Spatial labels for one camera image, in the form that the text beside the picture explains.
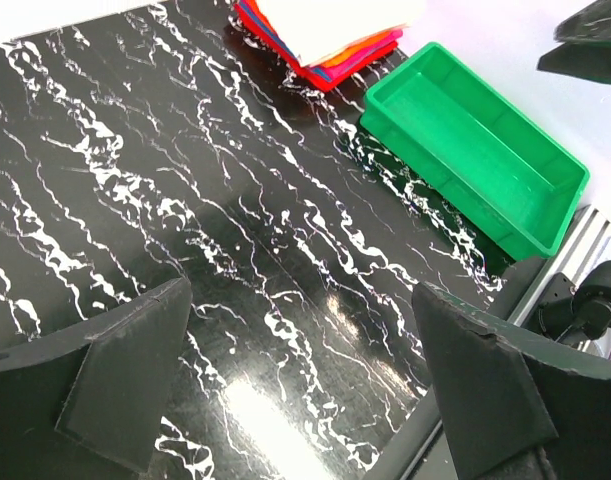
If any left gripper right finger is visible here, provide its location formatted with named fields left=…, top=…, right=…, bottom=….
left=412, top=284, right=611, bottom=479

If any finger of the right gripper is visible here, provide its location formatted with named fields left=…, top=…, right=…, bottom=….
left=537, top=44, right=611, bottom=85
left=554, top=0, right=611, bottom=46

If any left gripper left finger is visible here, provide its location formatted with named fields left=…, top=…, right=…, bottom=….
left=0, top=277, right=192, bottom=479

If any white t shirt red print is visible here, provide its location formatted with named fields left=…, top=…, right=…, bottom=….
left=257, top=0, right=426, bottom=66

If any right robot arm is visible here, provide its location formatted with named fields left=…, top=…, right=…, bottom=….
left=524, top=1, right=611, bottom=346

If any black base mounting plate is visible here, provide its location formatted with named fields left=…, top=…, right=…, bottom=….
left=365, top=257, right=546, bottom=479

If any green plastic bin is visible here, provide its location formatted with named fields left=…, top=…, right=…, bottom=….
left=360, top=42, right=590, bottom=261

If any orange folded t shirt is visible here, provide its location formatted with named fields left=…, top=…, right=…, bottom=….
left=244, top=0, right=396, bottom=69

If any aluminium front rail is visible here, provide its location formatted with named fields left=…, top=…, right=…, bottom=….
left=508, top=205, right=611, bottom=325

